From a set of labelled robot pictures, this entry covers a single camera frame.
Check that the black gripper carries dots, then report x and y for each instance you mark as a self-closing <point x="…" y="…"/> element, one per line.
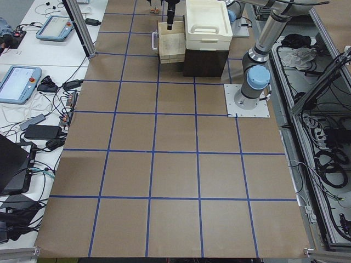
<point x="171" y="8"/>

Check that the grey orange handled scissors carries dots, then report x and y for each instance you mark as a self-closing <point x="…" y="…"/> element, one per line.
<point x="154" y="10"/>

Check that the light wooden drawer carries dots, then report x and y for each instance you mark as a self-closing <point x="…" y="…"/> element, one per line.
<point x="170" y="44"/>

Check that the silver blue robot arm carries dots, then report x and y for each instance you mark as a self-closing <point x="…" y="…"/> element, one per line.
<point x="256" y="75"/>

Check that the dark brown drawer cabinet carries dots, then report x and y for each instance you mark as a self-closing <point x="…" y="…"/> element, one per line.
<point x="204" y="63"/>

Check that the white plastic storage box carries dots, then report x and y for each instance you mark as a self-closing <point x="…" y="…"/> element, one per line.
<point x="207" y="26"/>

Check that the blue teach pendant far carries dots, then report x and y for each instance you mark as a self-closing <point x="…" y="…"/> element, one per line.
<point x="56" y="28"/>

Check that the blue teach pendant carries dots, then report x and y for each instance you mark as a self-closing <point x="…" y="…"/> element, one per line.
<point x="56" y="28"/>
<point x="19" y="83"/>

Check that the crumpled white cloth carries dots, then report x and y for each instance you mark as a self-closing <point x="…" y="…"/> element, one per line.
<point x="300" y="58"/>

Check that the blue teach pendant near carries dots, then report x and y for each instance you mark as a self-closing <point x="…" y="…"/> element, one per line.
<point x="19" y="83"/>

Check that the black power adapter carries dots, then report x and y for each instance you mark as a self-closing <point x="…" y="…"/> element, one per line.
<point x="42" y="132"/>

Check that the black laptop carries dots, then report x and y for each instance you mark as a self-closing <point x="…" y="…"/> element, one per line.
<point x="17" y="159"/>

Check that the aluminium frame post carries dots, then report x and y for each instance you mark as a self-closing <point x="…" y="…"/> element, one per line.
<point x="78" y="21"/>

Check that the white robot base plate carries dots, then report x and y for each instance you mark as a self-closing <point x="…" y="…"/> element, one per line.
<point x="242" y="107"/>

